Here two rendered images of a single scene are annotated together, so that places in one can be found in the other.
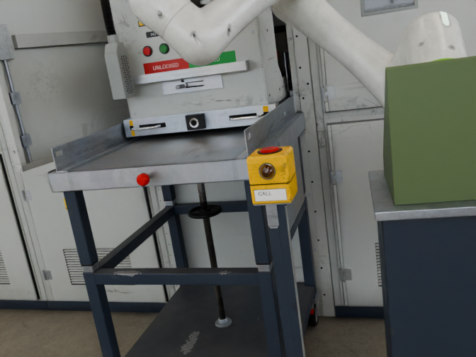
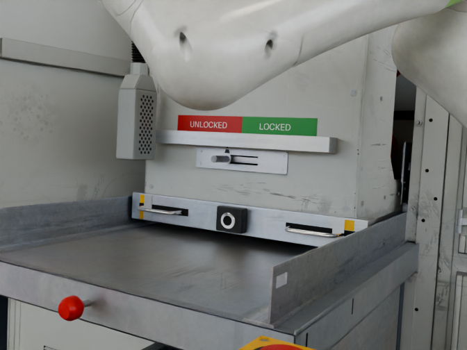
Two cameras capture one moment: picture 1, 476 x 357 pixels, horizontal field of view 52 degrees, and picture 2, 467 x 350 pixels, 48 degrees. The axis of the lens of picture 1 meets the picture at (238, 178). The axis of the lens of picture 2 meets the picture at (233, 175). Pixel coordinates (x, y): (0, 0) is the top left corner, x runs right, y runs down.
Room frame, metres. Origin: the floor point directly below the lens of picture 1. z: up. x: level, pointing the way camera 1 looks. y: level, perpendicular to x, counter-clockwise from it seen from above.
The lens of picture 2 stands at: (0.60, -0.10, 1.05)
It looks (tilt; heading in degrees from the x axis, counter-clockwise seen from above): 4 degrees down; 12
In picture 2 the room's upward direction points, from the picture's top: 3 degrees clockwise
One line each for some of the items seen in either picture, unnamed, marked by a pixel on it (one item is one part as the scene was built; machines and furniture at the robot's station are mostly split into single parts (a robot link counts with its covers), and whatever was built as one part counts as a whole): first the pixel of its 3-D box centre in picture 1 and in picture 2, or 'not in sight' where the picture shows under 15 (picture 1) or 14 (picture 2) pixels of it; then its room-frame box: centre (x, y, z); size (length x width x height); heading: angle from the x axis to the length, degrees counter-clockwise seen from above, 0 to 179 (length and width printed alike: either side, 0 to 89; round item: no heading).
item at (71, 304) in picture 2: (144, 178); (76, 306); (1.23, 0.24, 0.82); 0.04 x 0.03 x 0.03; 162
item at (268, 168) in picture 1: (266, 172); not in sight; (0.91, -0.06, 0.87); 0.03 x 0.01 x 0.03; 72
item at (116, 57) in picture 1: (120, 71); (138, 117); (1.63, 0.33, 1.09); 0.08 x 0.05 x 0.17; 162
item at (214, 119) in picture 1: (199, 120); (240, 218); (1.64, 0.10, 0.90); 0.54 x 0.05 x 0.06; 72
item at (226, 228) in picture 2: (195, 122); (231, 219); (1.60, 0.11, 0.90); 0.06 x 0.03 x 0.05; 72
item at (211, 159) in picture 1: (194, 146); (218, 260); (1.57, 0.13, 0.82); 0.68 x 0.62 x 0.06; 162
